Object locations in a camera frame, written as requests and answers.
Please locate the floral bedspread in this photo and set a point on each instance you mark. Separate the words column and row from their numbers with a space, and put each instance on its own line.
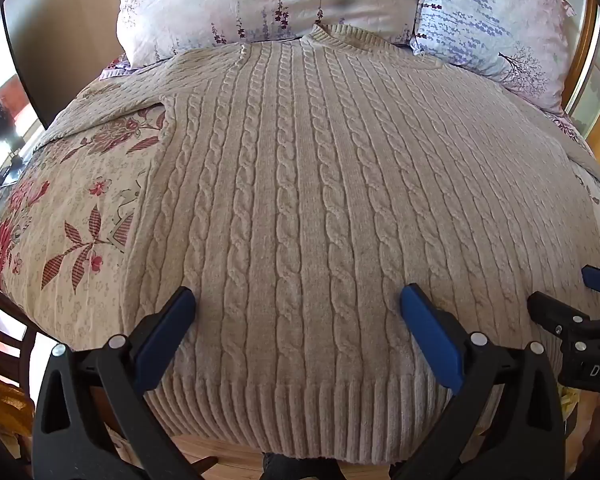
column 70, row 200

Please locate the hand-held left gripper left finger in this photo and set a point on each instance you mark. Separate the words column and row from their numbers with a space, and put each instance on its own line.
column 170, row 330

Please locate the person's dark trousers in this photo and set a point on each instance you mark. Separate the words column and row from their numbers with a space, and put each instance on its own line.
column 280, row 470

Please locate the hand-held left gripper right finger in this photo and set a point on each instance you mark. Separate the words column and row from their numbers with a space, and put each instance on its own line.
column 430, row 330

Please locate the yellow cloth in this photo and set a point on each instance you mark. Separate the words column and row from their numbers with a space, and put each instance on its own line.
column 5, row 405

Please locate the dark brown board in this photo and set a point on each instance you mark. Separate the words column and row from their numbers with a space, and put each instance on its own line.
column 65, row 50

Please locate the dark wooden chair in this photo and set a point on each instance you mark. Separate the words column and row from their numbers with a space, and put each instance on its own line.
column 10, row 310

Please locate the blue tree print pillow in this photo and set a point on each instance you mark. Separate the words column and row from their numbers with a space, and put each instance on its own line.
column 490, row 20

